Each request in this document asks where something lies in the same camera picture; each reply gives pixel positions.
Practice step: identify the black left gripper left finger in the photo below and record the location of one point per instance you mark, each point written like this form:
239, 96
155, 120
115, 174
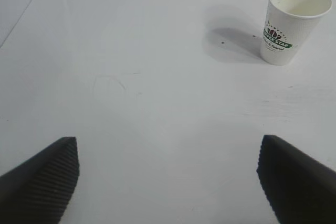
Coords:
39, 182

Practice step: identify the white paper coffee cup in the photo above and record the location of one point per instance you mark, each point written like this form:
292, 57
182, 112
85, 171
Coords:
288, 30

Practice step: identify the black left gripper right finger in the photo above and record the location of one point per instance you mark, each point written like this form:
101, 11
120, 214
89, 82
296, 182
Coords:
299, 187

